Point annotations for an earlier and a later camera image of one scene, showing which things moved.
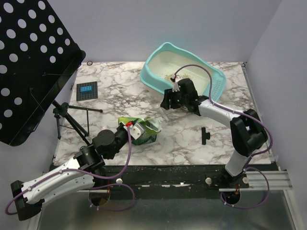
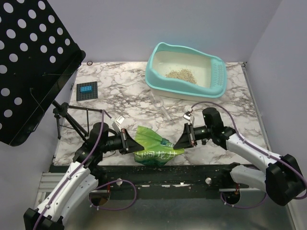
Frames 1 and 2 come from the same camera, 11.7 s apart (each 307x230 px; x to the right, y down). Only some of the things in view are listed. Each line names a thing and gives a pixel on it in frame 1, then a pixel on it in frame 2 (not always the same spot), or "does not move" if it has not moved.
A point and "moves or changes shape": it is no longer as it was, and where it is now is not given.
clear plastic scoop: (166, 117) moves or changes shape
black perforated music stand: (38, 53) does not move
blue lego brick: (86, 89) does not move
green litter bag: (152, 126) to (157, 150)
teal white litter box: (161, 64) moves or changes shape
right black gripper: (171, 98) to (190, 135)
